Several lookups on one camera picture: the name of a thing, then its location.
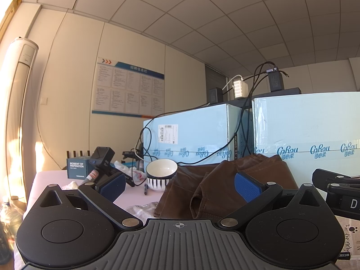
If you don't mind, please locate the dark small box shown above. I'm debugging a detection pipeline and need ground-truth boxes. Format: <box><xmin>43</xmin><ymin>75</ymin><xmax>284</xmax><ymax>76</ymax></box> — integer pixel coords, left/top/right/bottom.
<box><xmin>66</xmin><ymin>151</ymin><xmax>92</xmax><ymax>180</ymax></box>

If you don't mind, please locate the brown leather garment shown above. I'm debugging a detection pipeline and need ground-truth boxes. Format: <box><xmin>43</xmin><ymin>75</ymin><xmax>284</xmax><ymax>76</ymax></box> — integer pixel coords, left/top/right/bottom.
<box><xmin>154</xmin><ymin>154</ymin><xmax>298</xmax><ymax>223</ymax></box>

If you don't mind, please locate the white striped bowl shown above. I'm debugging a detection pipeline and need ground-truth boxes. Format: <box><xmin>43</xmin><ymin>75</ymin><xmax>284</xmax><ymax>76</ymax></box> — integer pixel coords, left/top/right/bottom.
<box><xmin>146</xmin><ymin>159</ymin><xmax>178</xmax><ymax>191</ymax></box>

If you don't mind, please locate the light blue box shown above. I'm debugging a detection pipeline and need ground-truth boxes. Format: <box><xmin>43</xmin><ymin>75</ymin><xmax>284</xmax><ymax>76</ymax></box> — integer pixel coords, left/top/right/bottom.
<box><xmin>252</xmin><ymin>91</ymin><xmax>359</xmax><ymax>184</ymax></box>
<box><xmin>143</xmin><ymin>104</ymin><xmax>254</xmax><ymax>165</ymax></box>

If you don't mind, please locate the white power strip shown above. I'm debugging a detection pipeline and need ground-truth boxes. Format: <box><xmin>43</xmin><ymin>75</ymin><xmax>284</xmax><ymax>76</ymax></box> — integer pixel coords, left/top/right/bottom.
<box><xmin>232</xmin><ymin>80</ymin><xmax>249</xmax><ymax>99</ymax></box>

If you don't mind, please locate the black power adapter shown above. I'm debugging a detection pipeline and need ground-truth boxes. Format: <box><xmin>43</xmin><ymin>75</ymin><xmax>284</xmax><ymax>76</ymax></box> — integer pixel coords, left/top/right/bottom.
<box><xmin>268</xmin><ymin>67</ymin><xmax>284</xmax><ymax>92</ymax></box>

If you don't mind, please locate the white standing air conditioner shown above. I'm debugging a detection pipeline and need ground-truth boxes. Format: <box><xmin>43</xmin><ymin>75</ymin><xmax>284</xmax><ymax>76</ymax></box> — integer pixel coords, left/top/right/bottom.
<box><xmin>1</xmin><ymin>37</ymin><xmax>38</xmax><ymax>202</ymax></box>

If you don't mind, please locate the black handheld camera device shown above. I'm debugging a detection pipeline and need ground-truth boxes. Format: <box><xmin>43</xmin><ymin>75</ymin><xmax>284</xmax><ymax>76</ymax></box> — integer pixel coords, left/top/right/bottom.
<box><xmin>89</xmin><ymin>146</ymin><xmax>135</xmax><ymax>187</ymax></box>

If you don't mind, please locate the black cable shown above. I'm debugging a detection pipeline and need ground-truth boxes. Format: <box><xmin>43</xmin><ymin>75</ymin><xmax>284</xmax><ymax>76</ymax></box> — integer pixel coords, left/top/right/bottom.
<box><xmin>135</xmin><ymin>61</ymin><xmax>290</xmax><ymax>167</ymax></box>

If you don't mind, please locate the wall notice board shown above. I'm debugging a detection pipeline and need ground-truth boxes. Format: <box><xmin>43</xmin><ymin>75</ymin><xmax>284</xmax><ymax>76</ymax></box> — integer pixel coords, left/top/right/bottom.
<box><xmin>92</xmin><ymin>57</ymin><xmax>165</xmax><ymax>118</ymax></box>

